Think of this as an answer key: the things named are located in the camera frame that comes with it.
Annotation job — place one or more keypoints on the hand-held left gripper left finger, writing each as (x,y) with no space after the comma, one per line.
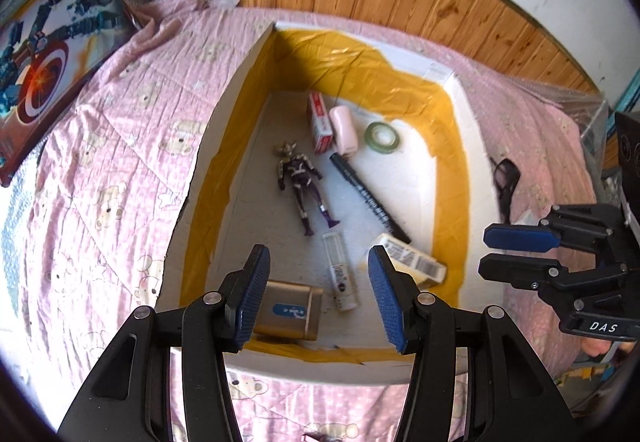
(252,297)

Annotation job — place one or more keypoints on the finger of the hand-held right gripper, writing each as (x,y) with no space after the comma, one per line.
(515,268)
(520,238)

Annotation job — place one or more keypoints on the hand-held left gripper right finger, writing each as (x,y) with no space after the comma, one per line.
(385,302)

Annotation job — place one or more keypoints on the green tape roll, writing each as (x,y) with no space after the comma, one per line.
(370,139)

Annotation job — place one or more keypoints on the white box with barcode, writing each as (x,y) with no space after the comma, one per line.
(415,262)

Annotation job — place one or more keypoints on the pink bear print blanket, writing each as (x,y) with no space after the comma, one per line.
(125,121)

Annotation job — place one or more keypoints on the small red box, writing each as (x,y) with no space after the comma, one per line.
(320,121)

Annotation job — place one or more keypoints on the white cardboard box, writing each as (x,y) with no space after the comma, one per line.
(310,71)

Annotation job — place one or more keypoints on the small white tube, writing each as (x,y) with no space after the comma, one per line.
(340,272)

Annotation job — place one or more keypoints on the gold tin box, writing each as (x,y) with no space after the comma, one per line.
(290,309)

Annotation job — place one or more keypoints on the person's right hand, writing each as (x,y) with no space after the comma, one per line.
(600,348)

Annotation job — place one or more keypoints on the black glasses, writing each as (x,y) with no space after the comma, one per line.
(507,171)

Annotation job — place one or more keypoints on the black marker pen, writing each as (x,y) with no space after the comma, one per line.
(367,194)

